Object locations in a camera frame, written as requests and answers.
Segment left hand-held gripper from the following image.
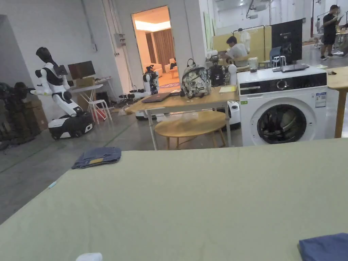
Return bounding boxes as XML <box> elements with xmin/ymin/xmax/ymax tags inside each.
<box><xmin>75</xmin><ymin>253</ymin><xmax>103</xmax><ymax>261</ymax></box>

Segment folded blue jeans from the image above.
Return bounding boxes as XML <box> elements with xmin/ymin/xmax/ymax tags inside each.
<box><xmin>71</xmin><ymin>147</ymin><xmax>122</xmax><ymax>170</ymax></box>

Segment bed with pale green sheet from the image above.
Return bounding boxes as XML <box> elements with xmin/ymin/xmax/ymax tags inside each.
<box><xmin>0</xmin><ymin>137</ymin><xmax>348</xmax><ymax>261</ymax></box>

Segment white and black humanoid robot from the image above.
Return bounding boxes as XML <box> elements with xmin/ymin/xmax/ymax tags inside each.
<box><xmin>30</xmin><ymin>47</ymin><xmax>96</xmax><ymax>141</ymax></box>

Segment dark robot beside cartons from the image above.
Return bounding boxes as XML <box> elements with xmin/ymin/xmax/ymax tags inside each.
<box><xmin>0</xmin><ymin>81</ymin><xmax>49</xmax><ymax>151</ymax></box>

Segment round wooden table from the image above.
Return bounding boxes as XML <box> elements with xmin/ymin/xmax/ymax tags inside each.
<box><xmin>154</xmin><ymin>110</ymin><xmax>227</xmax><ymax>150</ymax></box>

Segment white desk with monitor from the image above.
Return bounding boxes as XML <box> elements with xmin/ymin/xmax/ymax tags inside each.
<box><xmin>66</xmin><ymin>60</ymin><xmax>114</xmax><ymax>112</ymax></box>

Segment square wooden table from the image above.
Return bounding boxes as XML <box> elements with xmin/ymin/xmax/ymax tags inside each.
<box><xmin>126</xmin><ymin>58</ymin><xmax>240</xmax><ymax>151</ymax></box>

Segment white robot with patterned torso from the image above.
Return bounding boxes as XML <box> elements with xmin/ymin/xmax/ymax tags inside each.
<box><xmin>119</xmin><ymin>65</ymin><xmax>161</xmax><ymax>121</ymax></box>

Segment black and white wheeled robot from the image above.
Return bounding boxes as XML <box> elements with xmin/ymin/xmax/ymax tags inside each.
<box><xmin>206</xmin><ymin>54</ymin><xmax>241</xmax><ymax>130</ymax></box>

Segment dark blue garment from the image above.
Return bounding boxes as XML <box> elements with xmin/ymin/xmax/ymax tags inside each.
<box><xmin>299</xmin><ymin>232</ymin><xmax>348</xmax><ymax>261</ymax></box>

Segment white washing machine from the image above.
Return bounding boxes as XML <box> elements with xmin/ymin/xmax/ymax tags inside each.
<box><xmin>237</xmin><ymin>57</ymin><xmax>328</xmax><ymax>147</ymax></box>

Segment small white stool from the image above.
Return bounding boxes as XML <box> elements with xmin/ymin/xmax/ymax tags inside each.
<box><xmin>272</xmin><ymin>55</ymin><xmax>288</xmax><ymax>67</ymax></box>

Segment blue chair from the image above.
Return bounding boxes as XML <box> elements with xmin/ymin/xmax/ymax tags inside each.
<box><xmin>268</xmin><ymin>46</ymin><xmax>282</xmax><ymax>69</ymax></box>

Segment black monitor screen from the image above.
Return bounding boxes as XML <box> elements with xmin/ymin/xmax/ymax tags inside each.
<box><xmin>271</xmin><ymin>19</ymin><xmax>303</xmax><ymax>66</ymax></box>

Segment tall wooden table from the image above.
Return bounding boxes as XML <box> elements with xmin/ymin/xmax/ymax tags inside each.
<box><xmin>326</xmin><ymin>66</ymin><xmax>348</xmax><ymax>139</ymax></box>

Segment grey wall switch box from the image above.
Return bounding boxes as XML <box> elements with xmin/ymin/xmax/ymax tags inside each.
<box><xmin>113</xmin><ymin>33</ymin><xmax>126</xmax><ymax>48</ymax></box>

